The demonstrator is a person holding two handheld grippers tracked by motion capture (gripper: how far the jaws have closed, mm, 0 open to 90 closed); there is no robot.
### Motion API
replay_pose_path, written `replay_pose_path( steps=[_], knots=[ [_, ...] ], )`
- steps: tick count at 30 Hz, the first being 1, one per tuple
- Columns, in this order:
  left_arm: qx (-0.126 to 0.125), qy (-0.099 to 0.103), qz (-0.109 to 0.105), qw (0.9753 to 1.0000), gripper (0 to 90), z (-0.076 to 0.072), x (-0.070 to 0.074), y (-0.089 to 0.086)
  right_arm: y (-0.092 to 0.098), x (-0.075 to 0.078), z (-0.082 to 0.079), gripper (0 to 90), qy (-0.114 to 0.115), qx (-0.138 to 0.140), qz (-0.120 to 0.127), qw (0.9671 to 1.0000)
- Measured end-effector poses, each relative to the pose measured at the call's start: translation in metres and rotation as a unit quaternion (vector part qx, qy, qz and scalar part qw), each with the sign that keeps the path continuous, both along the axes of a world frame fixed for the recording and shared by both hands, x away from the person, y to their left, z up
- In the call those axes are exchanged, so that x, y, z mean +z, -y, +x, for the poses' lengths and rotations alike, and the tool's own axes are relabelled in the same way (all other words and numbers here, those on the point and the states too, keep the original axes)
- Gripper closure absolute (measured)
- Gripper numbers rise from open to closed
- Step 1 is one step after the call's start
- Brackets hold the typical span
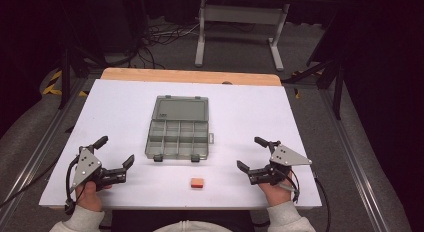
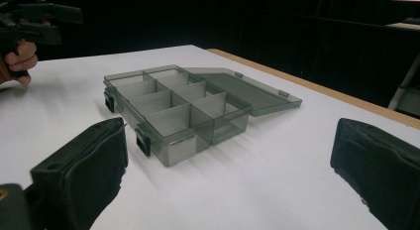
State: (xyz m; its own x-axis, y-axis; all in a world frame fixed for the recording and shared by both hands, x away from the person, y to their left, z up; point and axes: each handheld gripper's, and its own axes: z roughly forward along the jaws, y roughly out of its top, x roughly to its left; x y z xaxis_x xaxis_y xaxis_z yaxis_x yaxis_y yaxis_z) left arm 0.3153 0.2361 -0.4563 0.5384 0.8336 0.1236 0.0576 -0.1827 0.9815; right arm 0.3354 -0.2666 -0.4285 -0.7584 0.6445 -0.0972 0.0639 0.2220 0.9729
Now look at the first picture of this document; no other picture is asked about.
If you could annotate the black metal stand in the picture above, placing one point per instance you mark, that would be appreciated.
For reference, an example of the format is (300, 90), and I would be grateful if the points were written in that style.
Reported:
(64, 85)

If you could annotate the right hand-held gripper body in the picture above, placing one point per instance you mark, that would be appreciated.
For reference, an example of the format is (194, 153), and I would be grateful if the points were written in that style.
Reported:
(287, 157)

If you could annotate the grey translucent compartment box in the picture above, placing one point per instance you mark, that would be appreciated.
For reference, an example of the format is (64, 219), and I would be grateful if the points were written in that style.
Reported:
(178, 132)

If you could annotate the black tripod stand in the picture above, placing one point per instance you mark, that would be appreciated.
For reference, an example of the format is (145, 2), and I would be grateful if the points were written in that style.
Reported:
(338, 98)

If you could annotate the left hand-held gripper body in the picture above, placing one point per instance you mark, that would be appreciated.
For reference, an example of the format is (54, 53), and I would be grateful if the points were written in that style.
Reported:
(87, 165)

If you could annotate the aluminium floor rail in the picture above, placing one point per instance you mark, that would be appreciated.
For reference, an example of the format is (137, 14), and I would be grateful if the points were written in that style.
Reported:
(350, 158)
(45, 138)

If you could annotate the person's left hand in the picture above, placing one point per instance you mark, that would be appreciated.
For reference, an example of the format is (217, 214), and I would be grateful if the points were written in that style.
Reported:
(87, 196)

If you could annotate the dark computer case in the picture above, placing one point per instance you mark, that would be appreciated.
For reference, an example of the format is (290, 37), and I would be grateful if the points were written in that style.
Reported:
(123, 22)

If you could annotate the person's right hand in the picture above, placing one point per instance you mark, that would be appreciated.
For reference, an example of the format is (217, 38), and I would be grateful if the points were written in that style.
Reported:
(277, 195)

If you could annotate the wooden table board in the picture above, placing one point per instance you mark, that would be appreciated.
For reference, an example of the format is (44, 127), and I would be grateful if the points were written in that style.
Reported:
(186, 76)

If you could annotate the small orange block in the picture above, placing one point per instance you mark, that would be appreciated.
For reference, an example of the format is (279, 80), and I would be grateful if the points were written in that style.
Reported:
(197, 182)

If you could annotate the grey metal table frame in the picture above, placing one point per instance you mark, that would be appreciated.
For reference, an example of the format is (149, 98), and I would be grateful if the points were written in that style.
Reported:
(240, 14)

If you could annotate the person's torso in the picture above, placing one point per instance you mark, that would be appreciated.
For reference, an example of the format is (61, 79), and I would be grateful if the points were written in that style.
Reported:
(193, 227)

